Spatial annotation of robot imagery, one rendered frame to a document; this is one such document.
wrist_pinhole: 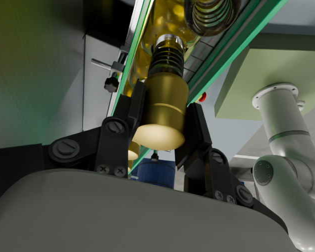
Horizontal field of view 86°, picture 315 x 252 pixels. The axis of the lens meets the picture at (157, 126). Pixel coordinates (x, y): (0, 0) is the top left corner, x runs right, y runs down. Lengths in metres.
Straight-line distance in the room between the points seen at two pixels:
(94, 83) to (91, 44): 0.13
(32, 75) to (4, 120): 0.05
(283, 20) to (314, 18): 0.07
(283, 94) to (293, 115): 0.08
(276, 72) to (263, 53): 0.08
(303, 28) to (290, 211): 0.45
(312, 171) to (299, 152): 0.06
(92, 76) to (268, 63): 0.49
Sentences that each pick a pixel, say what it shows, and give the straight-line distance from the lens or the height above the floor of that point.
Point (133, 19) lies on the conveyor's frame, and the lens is 0.41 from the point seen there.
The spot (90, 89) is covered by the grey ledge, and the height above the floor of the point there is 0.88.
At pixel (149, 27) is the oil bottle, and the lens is 0.18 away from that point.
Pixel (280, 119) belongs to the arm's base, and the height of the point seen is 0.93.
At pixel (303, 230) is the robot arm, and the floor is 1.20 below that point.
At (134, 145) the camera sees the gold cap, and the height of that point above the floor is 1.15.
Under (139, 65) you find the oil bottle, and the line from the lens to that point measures 0.21.
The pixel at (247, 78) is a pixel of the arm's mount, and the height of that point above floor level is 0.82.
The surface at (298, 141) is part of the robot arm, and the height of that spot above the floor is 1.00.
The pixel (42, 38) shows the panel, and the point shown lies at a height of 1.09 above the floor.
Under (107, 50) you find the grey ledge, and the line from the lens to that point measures 0.47.
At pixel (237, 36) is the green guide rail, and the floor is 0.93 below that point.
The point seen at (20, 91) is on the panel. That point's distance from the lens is 0.21.
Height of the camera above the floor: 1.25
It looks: 34 degrees down
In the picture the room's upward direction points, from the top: 172 degrees counter-clockwise
